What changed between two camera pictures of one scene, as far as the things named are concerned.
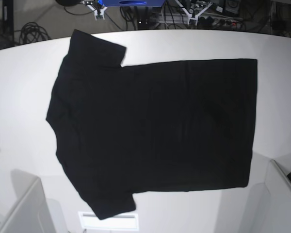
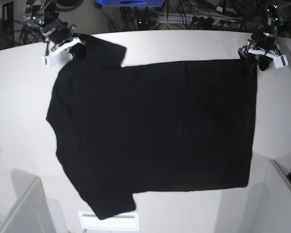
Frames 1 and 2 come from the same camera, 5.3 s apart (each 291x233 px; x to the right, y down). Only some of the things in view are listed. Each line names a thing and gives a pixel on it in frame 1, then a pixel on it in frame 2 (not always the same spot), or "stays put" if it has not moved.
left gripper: (190, 14) -> (263, 43)
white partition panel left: (31, 214) stays put
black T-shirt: (120, 130) stays put
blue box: (132, 3) stays put
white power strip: (184, 18) stays put
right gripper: (98, 9) -> (62, 36)
